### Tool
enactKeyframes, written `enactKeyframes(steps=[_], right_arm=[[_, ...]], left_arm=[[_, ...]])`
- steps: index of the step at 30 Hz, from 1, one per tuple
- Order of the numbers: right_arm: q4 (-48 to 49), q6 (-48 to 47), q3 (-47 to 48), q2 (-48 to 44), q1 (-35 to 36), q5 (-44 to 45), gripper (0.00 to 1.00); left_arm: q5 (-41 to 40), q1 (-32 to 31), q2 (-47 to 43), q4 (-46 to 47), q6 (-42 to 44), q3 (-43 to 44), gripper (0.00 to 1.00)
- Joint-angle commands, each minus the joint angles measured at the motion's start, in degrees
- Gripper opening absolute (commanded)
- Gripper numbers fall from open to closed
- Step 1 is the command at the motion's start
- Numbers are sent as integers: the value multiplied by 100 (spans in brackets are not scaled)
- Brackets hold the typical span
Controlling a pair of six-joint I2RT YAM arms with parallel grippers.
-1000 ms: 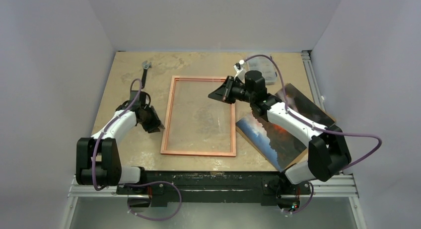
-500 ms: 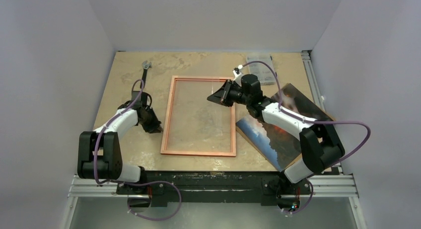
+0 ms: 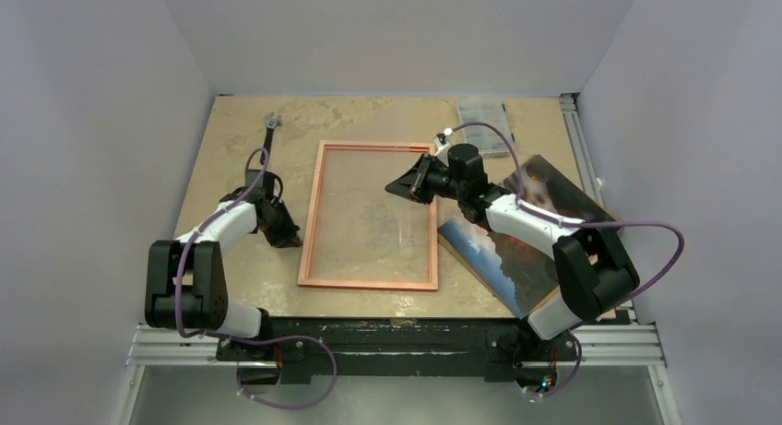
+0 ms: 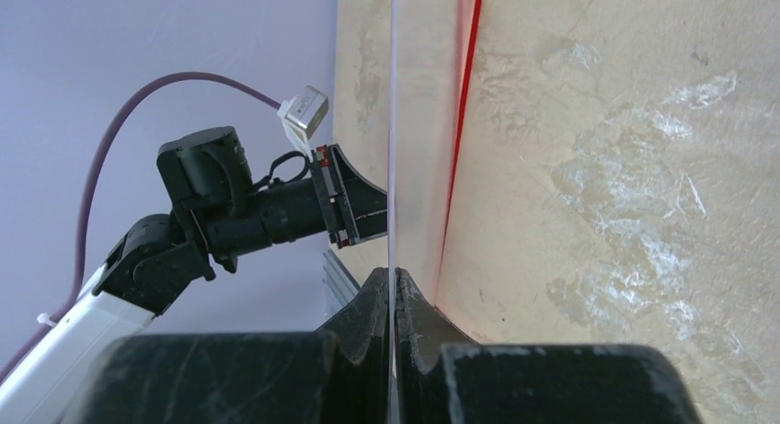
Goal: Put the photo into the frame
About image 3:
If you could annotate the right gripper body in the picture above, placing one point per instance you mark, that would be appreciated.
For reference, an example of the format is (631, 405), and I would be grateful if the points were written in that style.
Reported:
(421, 182)

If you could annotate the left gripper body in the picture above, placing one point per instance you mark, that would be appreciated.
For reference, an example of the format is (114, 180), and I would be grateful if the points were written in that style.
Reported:
(279, 218)

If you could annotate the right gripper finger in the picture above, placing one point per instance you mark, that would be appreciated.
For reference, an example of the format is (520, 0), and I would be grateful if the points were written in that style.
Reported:
(403, 190)
(410, 175)

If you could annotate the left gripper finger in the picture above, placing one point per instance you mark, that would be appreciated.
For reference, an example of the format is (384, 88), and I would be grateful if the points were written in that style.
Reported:
(291, 237)
(275, 238)

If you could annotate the red picture frame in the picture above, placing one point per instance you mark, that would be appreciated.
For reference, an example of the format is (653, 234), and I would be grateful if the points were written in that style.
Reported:
(434, 239)

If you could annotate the sunset landscape photo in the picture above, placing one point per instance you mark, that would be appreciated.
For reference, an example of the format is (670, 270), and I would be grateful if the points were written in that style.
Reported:
(548, 189)

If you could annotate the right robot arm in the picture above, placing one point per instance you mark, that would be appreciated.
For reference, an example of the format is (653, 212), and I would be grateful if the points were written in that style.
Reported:
(593, 269)

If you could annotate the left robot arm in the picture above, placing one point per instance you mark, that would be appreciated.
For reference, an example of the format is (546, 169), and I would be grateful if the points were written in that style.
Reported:
(186, 287)

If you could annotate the clear plastic screw box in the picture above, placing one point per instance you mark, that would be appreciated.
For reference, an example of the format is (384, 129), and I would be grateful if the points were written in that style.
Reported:
(489, 111)

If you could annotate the black adjustable wrench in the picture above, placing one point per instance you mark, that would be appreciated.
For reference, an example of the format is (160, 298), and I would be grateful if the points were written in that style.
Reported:
(268, 182)

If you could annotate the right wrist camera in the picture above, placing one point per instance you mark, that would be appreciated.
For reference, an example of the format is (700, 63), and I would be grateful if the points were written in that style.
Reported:
(442, 143)

